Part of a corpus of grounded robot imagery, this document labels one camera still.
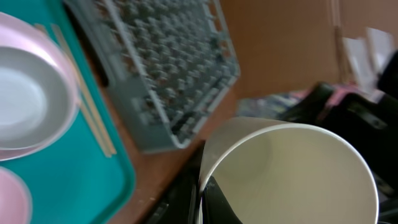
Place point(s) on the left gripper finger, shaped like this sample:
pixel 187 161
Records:
pixel 215 207

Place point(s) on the white paper cup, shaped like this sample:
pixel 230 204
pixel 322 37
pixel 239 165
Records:
pixel 273 171

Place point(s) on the grey bowl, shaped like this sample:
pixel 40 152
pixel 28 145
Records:
pixel 38 102

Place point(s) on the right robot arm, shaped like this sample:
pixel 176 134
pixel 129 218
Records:
pixel 369 126

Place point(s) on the grey dishwasher rack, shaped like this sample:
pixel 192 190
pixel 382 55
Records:
pixel 169 63

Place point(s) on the right wooden chopstick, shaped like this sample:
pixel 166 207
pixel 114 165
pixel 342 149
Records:
pixel 89 99

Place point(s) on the wooden chopstick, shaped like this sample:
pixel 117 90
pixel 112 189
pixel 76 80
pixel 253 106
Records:
pixel 83 106
pixel 89 99

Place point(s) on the teal serving tray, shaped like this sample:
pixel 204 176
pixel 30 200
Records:
pixel 72 181

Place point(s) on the left wooden chopstick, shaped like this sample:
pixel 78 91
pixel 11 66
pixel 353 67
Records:
pixel 83 106

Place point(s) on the large white plate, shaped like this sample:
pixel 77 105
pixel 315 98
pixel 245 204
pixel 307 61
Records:
pixel 18 34

